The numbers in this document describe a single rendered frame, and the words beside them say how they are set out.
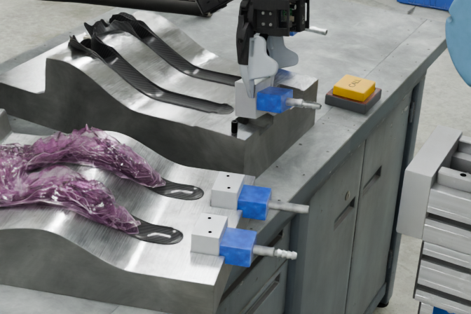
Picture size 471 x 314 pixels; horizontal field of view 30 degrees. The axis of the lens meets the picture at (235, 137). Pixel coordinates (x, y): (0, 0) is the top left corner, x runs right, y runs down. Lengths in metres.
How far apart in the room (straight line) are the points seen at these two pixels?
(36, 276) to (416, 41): 1.09
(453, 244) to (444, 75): 2.76
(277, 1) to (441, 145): 0.32
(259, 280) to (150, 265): 0.44
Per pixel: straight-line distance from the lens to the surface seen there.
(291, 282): 1.63
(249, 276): 1.45
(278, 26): 1.27
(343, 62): 1.80
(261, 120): 1.38
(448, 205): 1.05
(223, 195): 1.19
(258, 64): 1.28
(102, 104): 1.42
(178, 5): 1.95
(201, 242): 1.10
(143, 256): 1.10
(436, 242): 1.08
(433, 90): 3.66
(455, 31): 0.87
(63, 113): 1.49
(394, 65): 1.81
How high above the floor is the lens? 1.51
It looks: 29 degrees down
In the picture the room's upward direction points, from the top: 2 degrees clockwise
